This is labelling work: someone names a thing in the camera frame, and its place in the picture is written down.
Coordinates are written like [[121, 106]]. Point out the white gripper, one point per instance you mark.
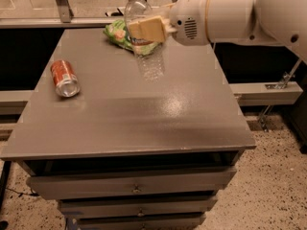
[[188, 19]]

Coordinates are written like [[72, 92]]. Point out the clear plastic water bottle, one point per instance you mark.
[[151, 66]]

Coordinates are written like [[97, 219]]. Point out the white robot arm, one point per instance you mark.
[[242, 22]]

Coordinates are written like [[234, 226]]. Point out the green chip bag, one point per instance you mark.
[[118, 34]]

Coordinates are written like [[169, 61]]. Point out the orange soda can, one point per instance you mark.
[[64, 78]]

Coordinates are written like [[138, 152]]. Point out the grey drawer cabinet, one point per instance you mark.
[[128, 153]]

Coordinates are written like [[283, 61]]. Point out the metal railing frame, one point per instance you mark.
[[31, 14]]

